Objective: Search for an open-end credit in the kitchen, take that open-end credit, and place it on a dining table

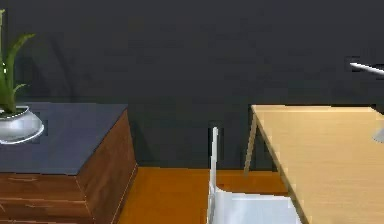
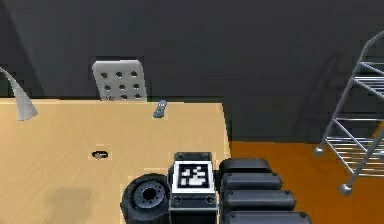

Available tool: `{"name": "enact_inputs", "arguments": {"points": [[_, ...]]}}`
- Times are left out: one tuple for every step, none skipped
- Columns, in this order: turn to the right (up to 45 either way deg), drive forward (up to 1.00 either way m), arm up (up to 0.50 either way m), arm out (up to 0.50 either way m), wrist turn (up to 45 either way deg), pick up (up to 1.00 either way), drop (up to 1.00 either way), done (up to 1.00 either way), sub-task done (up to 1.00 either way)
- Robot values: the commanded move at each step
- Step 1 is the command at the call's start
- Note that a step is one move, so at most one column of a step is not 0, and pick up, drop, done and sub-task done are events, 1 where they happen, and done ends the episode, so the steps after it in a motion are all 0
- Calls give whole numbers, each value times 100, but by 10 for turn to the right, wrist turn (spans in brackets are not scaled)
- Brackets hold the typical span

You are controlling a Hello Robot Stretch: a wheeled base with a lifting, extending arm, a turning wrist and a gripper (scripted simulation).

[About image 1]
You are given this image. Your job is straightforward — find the white chair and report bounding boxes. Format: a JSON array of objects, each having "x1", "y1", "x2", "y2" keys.
[{"x1": 206, "y1": 126, "x2": 303, "y2": 224}]

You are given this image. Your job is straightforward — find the brown wooden chest of drawers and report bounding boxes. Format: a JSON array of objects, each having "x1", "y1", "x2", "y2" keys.
[{"x1": 0, "y1": 102, "x2": 139, "y2": 224}]

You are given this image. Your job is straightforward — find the light wooden table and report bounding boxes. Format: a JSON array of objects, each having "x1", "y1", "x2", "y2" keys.
[{"x1": 243, "y1": 104, "x2": 384, "y2": 224}]

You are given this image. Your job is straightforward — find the silver round plant pot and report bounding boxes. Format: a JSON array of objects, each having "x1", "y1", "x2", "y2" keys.
[{"x1": 0, "y1": 105, "x2": 45, "y2": 145}]

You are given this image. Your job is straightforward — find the green house plant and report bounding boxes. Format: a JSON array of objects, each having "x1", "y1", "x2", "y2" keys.
[{"x1": 0, "y1": 8, "x2": 37, "y2": 115}]

